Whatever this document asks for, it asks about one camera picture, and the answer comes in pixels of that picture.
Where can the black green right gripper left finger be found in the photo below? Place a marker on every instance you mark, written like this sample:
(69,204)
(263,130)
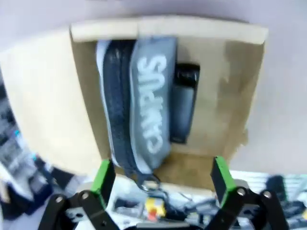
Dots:
(103,178)

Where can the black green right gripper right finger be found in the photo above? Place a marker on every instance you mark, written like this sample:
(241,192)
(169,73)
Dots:
(221,176)

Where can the black stapler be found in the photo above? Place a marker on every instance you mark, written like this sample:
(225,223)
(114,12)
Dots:
(183,105)

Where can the yellow emergency stop button box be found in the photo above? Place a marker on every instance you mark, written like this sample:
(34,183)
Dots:
(154,208)

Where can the cardboard box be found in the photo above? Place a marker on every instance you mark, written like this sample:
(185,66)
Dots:
(57,100)

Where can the grey blue zipper pencil case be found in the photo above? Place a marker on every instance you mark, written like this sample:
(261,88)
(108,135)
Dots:
(146,95)

